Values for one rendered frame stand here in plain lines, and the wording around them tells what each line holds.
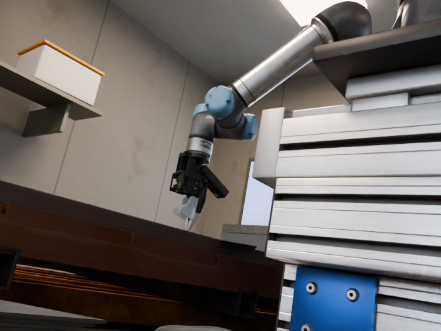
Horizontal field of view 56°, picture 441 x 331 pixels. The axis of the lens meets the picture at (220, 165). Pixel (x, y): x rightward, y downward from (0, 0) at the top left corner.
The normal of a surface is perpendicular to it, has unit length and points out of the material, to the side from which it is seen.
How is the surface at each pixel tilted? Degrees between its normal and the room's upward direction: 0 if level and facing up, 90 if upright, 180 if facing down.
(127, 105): 90
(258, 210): 90
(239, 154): 90
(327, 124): 90
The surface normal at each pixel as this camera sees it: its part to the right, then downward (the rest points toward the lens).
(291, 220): -0.60, -0.31
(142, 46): 0.78, -0.03
